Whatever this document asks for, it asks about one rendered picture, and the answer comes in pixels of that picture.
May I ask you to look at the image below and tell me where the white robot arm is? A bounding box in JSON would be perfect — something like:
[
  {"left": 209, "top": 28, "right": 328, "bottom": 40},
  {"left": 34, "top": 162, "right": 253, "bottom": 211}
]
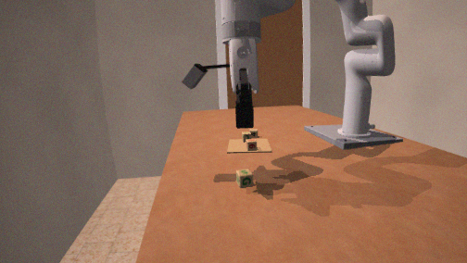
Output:
[{"left": 182, "top": 0, "right": 396, "bottom": 138}]

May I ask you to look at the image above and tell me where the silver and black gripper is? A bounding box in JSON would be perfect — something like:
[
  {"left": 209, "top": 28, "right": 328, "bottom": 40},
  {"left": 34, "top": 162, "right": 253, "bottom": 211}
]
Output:
[{"left": 222, "top": 36, "right": 261, "bottom": 129}]

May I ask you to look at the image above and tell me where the tan square mat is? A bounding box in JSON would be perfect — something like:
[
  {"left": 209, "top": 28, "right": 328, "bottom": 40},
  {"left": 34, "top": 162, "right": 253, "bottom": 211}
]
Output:
[{"left": 227, "top": 139, "right": 272, "bottom": 154}]

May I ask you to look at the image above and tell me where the beige letter block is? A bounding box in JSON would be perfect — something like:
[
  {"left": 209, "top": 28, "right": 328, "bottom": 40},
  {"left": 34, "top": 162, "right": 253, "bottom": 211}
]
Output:
[
  {"left": 249, "top": 129, "right": 258, "bottom": 138},
  {"left": 246, "top": 139, "right": 257, "bottom": 151},
  {"left": 242, "top": 131, "right": 251, "bottom": 142},
  {"left": 236, "top": 169, "right": 253, "bottom": 188}
]

